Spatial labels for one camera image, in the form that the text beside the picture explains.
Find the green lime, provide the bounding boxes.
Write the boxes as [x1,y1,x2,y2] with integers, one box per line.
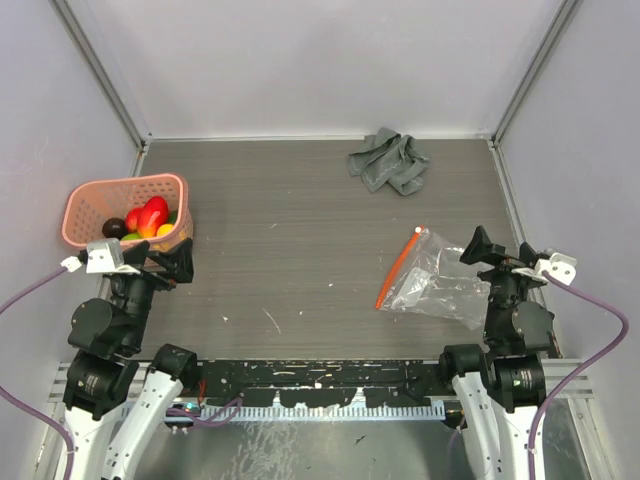
[121,232,142,242]

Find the pink plastic basket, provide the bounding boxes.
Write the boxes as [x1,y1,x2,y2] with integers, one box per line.
[61,173,194,252]

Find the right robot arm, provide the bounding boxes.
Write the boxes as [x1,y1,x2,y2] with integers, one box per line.
[438,227,554,479]

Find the red yellow mango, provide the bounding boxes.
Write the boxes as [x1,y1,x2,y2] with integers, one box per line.
[137,196,169,238]

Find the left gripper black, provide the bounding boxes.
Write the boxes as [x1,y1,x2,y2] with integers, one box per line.
[115,234,193,348]

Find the grey crumpled cloth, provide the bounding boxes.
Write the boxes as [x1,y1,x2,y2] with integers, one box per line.
[347,128,430,196]

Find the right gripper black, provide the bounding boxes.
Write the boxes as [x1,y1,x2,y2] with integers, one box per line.
[460,223,549,341]

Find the clear zip top bag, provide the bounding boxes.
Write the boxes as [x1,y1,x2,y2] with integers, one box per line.
[375,226,491,330]

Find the grey cable duct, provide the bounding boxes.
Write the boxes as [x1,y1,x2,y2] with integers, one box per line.
[119,399,447,425]

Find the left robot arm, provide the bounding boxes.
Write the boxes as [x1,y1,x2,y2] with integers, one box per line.
[63,238,200,479]

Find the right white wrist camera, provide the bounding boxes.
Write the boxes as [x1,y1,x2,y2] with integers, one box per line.
[512,250,577,286]

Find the dark brown round fruit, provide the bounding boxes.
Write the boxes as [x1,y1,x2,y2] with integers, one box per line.
[101,217,129,240]

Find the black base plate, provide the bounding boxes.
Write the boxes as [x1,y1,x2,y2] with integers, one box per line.
[142,358,500,409]

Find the yellow lemon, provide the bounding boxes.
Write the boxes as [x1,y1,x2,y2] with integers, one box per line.
[156,223,174,237]

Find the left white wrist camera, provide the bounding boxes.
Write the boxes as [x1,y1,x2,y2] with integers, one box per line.
[60,238,126,274]

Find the red apple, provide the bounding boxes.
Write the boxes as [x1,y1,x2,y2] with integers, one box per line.
[125,207,143,233]

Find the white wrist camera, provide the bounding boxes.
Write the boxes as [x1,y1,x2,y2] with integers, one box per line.
[512,250,577,286]
[60,238,126,274]

